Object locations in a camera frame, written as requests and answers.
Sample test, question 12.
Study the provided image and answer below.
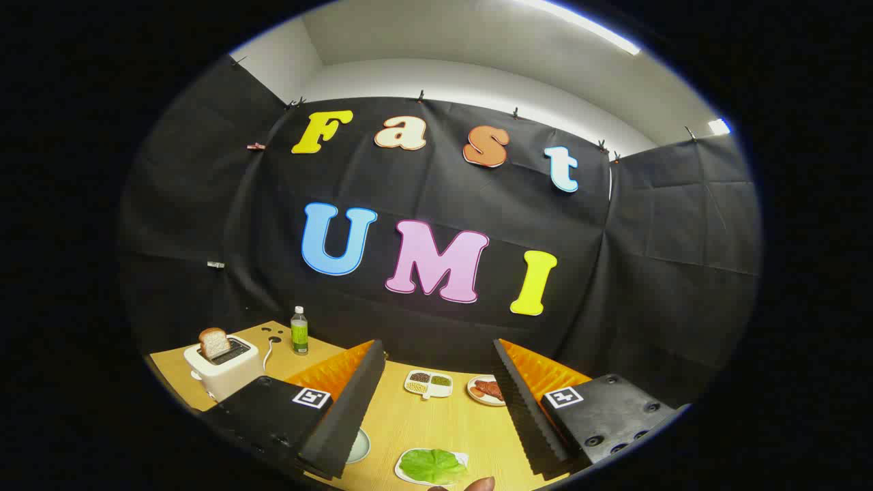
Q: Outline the row of black clips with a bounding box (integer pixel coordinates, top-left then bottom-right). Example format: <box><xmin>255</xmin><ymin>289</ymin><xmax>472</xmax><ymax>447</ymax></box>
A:
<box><xmin>232</xmin><ymin>56</ymin><xmax>698</xmax><ymax>164</ymax></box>

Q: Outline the white square plate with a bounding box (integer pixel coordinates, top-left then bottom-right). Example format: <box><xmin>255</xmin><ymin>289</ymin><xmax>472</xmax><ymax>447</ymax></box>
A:
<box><xmin>394</xmin><ymin>447</ymin><xmax>470</xmax><ymax>487</ymax></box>

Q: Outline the green lettuce leaf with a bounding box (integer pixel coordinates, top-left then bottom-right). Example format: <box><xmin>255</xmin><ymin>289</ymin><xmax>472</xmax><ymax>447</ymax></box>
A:
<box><xmin>400</xmin><ymin>448</ymin><xmax>468</xmax><ymax>486</ymax></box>

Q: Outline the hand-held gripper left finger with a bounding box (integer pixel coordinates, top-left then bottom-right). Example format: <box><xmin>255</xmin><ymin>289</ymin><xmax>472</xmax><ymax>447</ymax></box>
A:
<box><xmin>198</xmin><ymin>339</ymin><xmax>387</xmax><ymax>480</ymax></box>

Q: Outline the pale green round plate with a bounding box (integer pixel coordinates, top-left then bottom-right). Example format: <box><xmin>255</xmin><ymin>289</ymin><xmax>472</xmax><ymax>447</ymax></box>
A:
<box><xmin>344</xmin><ymin>428</ymin><xmax>371</xmax><ymax>465</ymax></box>

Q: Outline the white divided bean dish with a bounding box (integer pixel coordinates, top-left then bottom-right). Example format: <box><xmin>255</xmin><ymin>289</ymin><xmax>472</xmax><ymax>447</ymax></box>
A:
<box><xmin>404</xmin><ymin>369</ymin><xmax>454</xmax><ymax>400</ymax></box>

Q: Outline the white toaster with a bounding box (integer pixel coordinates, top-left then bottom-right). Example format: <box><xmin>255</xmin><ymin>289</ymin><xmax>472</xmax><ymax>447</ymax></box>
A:
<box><xmin>183</xmin><ymin>334</ymin><xmax>263</xmax><ymax>402</ymax></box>

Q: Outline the white oval meat plate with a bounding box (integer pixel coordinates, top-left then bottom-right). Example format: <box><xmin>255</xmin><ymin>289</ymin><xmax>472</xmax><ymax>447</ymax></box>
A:
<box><xmin>467</xmin><ymin>374</ymin><xmax>507</xmax><ymax>407</ymax></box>

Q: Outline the toasted bread slice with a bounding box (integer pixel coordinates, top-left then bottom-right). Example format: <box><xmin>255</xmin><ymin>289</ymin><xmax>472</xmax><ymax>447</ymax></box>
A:
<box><xmin>198</xmin><ymin>327</ymin><xmax>231</xmax><ymax>360</ymax></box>

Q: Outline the green label drink bottle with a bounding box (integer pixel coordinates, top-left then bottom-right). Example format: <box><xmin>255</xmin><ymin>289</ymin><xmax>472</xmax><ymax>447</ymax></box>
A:
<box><xmin>291</xmin><ymin>306</ymin><xmax>309</xmax><ymax>356</ymax></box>

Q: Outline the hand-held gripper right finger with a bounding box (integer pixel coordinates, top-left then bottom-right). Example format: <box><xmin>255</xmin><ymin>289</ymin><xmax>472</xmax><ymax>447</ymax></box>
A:
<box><xmin>492</xmin><ymin>338</ymin><xmax>690</xmax><ymax>478</ymax></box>

